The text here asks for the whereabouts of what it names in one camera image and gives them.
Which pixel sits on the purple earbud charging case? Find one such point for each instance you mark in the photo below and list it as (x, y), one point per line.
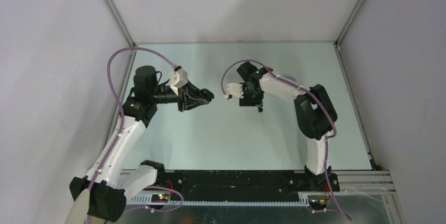
(290, 78)

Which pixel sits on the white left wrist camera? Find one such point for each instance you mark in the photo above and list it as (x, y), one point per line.
(178, 79)

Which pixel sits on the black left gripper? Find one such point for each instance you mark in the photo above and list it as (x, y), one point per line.
(190, 97)

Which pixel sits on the aluminium frame post right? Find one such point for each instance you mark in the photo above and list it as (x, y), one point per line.
(348, 23)

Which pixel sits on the grey slotted cable duct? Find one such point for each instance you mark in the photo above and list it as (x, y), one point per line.
(155, 200)

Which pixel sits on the aluminium frame post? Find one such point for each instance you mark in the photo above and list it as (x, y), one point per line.
(348, 23)
(117, 17)

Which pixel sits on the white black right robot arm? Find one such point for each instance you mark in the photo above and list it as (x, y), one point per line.
(315, 113)

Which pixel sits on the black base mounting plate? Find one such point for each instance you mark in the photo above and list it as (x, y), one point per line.
(240, 192)

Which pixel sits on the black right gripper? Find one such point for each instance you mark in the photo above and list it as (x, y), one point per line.
(247, 101)

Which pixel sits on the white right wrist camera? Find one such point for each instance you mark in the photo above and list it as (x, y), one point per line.
(234, 90)

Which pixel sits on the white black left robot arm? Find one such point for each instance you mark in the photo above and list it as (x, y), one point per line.
(102, 192)

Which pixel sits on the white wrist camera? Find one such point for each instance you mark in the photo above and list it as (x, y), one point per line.
(178, 79)
(234, 90)

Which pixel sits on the aluminium frame post left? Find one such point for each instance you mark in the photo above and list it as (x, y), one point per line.
(117, 17)

